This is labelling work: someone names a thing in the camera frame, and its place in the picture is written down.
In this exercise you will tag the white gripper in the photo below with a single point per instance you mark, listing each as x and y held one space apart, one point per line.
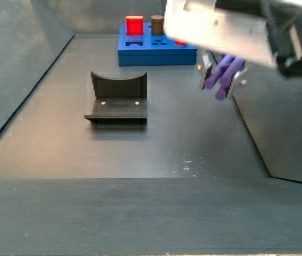
227 32

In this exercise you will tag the purple three prong object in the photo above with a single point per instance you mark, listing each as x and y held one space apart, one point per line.
223 75

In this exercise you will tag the blue peg board base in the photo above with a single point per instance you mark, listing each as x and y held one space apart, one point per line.
149 50

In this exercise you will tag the black curved fixture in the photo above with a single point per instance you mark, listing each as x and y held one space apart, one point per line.
120 99

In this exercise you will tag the tall red hexagonal peg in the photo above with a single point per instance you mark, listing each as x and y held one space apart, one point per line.
179 43

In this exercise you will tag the brown cylinder peg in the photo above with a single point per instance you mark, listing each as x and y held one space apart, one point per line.
156 25

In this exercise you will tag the short red peg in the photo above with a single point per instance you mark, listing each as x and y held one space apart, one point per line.
133 25

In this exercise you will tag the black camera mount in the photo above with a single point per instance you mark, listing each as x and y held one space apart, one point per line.
283 23

